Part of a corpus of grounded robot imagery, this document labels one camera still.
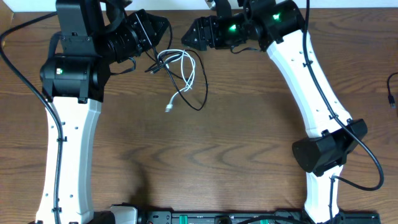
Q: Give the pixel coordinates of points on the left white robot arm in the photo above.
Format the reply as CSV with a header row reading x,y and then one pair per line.
x,y
73,82

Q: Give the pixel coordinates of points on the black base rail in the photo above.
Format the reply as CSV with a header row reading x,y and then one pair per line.
x,y
230,217

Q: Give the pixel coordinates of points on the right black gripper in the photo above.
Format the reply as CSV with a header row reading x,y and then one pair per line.
x,y
204,25

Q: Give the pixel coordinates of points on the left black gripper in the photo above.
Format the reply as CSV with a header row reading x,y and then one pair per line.
x,y
152,34

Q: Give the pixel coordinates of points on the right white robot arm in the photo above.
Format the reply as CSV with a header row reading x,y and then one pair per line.
x,y
332,133

